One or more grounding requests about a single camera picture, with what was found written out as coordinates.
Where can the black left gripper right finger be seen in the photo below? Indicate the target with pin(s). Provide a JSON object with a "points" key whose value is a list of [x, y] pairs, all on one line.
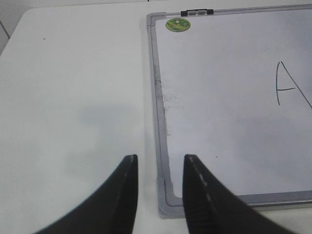
{"points": [[210, 208]]}

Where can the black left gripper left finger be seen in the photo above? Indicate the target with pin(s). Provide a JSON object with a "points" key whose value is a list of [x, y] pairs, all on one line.
{"points": [[111, 209]]}

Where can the white board with grey frame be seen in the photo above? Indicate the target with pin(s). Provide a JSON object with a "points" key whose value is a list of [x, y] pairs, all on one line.
{"points": [[236, 90]]}

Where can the black silver hanging clip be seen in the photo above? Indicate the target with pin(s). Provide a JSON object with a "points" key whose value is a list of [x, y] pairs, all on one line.
{"points": [[196, 12]]}

